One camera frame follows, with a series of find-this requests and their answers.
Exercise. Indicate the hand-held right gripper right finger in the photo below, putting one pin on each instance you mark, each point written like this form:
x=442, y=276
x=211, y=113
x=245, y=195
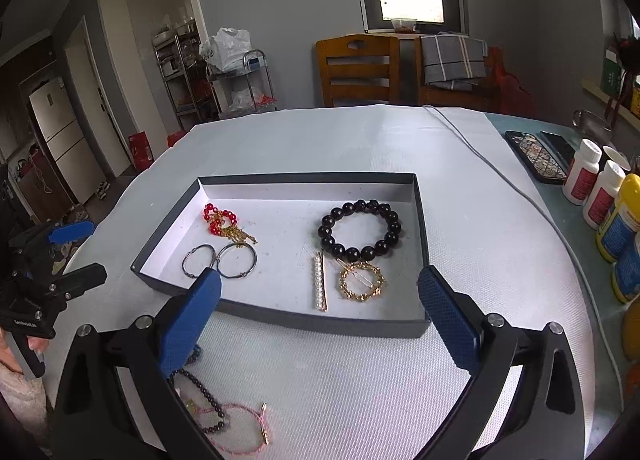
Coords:
x=450, y=325

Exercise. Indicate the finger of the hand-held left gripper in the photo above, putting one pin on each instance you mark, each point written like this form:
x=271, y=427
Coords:
x=80, y=279
x=72, y=231

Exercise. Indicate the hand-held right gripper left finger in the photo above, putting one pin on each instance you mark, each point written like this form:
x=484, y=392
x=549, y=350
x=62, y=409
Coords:
x=190, y=320

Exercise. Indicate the silver bangle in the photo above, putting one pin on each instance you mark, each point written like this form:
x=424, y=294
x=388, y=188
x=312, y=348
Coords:
x=254, y=255
x=186, y=255

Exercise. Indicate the round gold hair clip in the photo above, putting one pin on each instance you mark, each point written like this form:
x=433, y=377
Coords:
x=350, y=292

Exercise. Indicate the pearl hair clip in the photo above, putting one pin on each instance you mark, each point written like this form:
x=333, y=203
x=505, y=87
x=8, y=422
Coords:
x=317, y=285

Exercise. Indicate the black shallow cardboard box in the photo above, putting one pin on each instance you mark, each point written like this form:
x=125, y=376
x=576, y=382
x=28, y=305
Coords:
x=285, y=220

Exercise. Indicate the person's left forearm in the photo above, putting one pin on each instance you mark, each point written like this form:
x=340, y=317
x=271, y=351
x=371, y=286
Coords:
x=20, y=405

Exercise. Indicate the person's left hand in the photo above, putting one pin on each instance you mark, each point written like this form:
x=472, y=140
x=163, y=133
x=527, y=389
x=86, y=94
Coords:
x=7, y=355

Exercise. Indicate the white refrigerator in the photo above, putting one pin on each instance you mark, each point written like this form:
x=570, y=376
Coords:
x=62, y=140

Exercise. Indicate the red carton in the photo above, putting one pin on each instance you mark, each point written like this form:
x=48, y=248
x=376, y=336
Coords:
x=141, y=150

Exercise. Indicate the small red bag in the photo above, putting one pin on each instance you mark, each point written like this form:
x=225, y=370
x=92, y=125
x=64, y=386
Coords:
x=176, y=138

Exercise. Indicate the yellow-lid bottle blue label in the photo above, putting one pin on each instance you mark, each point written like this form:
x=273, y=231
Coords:
x=629, y=270
x=619, y=220

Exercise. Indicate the patterned phone case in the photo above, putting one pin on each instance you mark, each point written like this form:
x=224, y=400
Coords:
x=535, y=156

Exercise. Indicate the metal shelf rack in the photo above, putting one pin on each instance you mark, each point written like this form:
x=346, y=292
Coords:
x=180, y=70

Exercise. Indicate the white bottle red label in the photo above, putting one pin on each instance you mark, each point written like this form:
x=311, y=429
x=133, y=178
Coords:
x=602, y=197
x=580, y=175

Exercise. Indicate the black phone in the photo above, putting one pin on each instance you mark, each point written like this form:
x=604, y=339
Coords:
x=559, y=146

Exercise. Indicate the metal trolley cart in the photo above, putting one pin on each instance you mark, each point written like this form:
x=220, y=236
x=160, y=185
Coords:
x=245, y=90

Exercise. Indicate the white cup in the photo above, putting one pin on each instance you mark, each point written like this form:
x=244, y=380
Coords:
x=614, y=156

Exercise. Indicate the white plastic bag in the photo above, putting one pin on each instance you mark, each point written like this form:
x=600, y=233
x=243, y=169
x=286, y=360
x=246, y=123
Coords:
x=225, y=48

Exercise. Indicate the metal mug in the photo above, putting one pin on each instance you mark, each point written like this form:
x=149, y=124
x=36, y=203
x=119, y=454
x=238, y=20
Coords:
x=592, y=123

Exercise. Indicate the grey plaid cloth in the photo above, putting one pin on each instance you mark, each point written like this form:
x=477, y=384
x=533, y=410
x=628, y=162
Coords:
x=450, y=60

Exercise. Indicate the wooden window ledge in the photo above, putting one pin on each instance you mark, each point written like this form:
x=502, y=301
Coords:
x=597, y=89

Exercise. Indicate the yellow bottle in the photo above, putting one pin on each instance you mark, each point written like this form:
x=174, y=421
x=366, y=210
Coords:
x=636, y=99

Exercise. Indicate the green box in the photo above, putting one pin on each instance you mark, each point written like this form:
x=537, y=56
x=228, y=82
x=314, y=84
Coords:
x=612, y=75

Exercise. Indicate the bowl on windowsill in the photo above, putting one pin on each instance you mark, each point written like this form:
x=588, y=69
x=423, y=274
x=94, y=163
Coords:
x=403, y=24

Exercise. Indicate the dark flower bouquet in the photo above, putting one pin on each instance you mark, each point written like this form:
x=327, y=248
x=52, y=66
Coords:
x=627, y=53

